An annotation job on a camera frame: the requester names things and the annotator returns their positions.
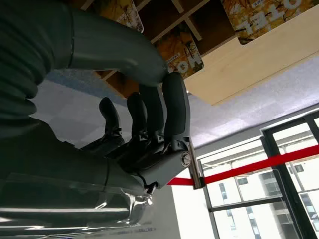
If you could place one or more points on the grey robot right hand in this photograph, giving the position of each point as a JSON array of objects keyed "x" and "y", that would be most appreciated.
[{"x": 104, "y": 49}]

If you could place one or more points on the brown wooden card tray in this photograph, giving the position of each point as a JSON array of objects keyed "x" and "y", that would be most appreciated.
[{"x": 174, "y": 13}]

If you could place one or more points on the clear plastic hand cover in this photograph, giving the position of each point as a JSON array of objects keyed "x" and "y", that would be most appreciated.
[{"x": 75, "y": 214}]

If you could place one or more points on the long red barrier belt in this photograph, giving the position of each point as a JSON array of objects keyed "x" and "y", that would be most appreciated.
[{"x": 261, "y": 164}]

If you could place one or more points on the chrome stanchion post with base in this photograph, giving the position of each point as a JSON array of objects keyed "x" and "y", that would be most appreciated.
[{"x": 195, "y": 171}]

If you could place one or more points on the black window frame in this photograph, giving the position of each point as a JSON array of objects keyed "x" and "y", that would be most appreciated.
[{"x": 286, "y": 184}]

